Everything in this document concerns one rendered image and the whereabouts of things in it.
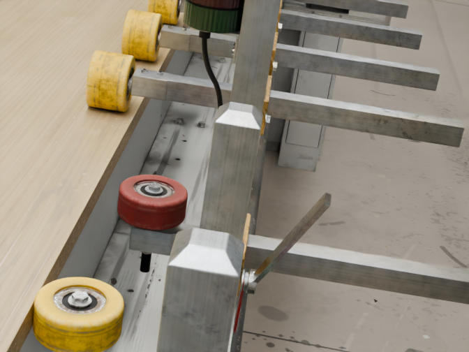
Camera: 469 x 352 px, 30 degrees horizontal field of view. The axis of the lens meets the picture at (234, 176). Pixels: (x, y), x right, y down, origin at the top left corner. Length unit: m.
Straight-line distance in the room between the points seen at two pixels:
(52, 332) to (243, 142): 0.25
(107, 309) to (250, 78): 0.28
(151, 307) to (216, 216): 0.66
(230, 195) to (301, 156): 2.75
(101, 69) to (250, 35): 0.37
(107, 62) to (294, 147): 2.24
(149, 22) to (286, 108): 0.34
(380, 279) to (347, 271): 0.04
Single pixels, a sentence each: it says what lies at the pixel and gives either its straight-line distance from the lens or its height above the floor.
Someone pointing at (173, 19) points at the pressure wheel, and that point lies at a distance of 1.70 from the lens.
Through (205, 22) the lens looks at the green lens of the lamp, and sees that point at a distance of 0.87.
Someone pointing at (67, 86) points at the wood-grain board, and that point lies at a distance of 1.33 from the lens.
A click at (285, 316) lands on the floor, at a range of 2.51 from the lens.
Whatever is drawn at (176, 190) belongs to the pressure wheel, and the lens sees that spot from 1.02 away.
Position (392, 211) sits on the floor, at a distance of 3.26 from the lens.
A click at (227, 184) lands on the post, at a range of 0.67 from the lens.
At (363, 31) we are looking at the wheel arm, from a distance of 1.70.
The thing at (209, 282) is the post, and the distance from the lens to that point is 0.42.
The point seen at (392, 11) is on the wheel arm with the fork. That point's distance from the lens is 1.96.
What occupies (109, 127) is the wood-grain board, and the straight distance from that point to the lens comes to 1.20.
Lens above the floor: 1.35
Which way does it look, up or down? 24 degrees down
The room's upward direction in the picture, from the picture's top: 9 degrees clockwise
